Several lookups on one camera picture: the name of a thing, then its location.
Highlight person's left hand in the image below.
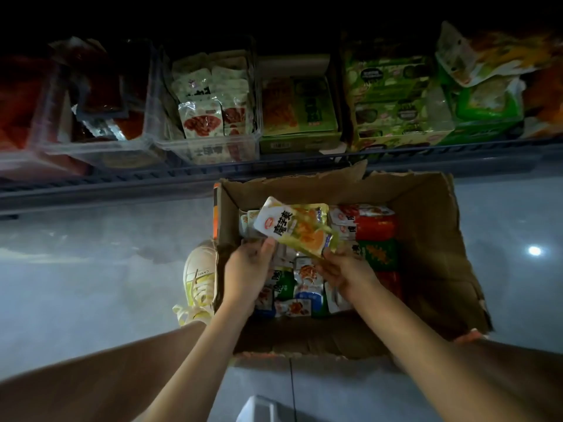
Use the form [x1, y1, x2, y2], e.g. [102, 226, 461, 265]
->
[220, 237, 281, 315]

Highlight grey metal store shelf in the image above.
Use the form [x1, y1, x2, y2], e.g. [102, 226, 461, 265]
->
[0, 0, 563, 216]

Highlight person's left forearm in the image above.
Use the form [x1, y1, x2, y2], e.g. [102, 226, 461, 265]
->
[136, 303, 252, 422]

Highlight white plastic stool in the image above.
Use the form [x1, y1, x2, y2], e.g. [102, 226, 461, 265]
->
[236, 395, 283, 422]

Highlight person's right leg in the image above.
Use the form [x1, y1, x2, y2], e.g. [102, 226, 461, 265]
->
[457, 336, 563, 422]

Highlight person's right forearm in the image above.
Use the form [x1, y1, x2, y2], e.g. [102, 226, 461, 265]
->
[356, 285, 555, 422]

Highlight person's left leg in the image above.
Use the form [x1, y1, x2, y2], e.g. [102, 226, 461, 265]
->
[0, 321, 208, 422]

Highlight green snack packets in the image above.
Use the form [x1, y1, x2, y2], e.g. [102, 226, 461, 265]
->
[440, 70, 527, 144]

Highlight green orange display carton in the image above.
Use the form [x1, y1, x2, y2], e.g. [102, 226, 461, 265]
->
[257, 55, 344, 156]

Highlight person's right shoe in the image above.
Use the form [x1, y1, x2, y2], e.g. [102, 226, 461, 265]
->
[453, 328, 489, 346]

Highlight person's leg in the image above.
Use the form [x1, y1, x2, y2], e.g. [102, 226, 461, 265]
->
[0, 321, 208, 422]
[457, 336, 563, 422]

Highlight yellow konjac packets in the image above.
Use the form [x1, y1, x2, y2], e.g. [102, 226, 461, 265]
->
[252, 198, 340, 257]

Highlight pile of red snack packets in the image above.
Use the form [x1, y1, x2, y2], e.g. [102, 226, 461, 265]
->
[0, 61, 49, 153]

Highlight person's right hand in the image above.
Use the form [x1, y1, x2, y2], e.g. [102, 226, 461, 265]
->
[314, 249, 381, 304]

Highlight clear plastic tray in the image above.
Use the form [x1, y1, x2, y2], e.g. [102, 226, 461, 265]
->
[35, 38, 168, 171]
[154, 50, 263, 165]
[0, 57, 89, 181]

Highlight person's shoe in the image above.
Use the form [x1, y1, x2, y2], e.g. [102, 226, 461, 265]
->
[453, 328, 489, 346]
[171, 241, 221, 326]

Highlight person's left shoe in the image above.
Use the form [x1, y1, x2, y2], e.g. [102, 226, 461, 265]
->
[171, 241, 221, 326]

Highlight brown cardboard box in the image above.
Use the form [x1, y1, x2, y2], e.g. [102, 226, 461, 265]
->
[211, 162, 494, 359]

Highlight pile of orange yellow packets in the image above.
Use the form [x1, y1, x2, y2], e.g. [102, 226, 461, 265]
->
[435, 20, 563, 139]

